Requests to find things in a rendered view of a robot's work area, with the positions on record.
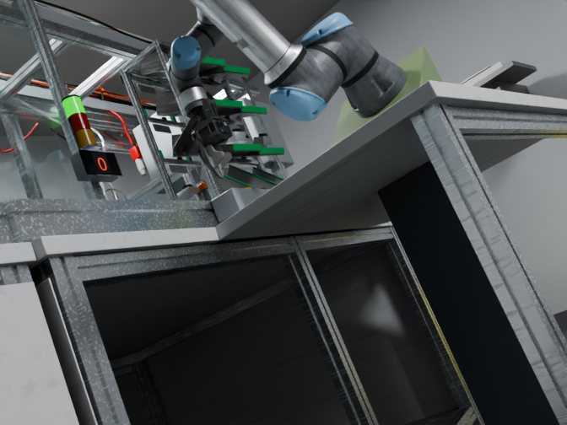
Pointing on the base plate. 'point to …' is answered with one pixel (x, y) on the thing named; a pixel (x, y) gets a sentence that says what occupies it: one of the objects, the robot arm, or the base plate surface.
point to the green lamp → (72, 104)
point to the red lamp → (78, 121)
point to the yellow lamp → (84, 137)
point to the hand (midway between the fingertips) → (218, 174)
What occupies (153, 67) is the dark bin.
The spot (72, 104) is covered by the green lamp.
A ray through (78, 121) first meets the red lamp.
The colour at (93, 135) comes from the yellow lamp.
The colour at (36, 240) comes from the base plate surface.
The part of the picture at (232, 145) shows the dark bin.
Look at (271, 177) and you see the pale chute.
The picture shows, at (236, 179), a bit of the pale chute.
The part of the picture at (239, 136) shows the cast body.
